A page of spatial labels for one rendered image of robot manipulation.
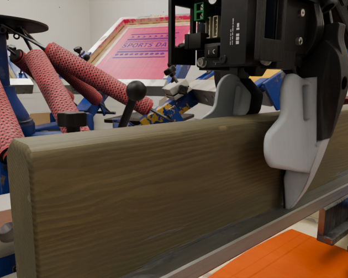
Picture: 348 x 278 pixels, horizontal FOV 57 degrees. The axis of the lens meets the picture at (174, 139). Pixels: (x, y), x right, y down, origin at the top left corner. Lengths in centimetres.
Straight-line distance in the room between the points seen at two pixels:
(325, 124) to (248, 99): 6
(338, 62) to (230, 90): 8
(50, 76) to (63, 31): 391
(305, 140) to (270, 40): 8
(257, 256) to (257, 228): 23
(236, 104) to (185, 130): 10
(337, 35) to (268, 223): 12
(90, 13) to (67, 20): 35
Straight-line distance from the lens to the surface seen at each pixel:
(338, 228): 47
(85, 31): 480
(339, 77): 22
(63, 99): 70
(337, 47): 23
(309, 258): 45
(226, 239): 19
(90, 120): 121
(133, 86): 42
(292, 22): 21
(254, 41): 19
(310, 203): 27
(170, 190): 16
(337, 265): 45
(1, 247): 38
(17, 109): 94
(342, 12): 28
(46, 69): 78
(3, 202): 39
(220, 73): 27
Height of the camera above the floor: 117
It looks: 10 degrees down
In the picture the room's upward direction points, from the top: straight up
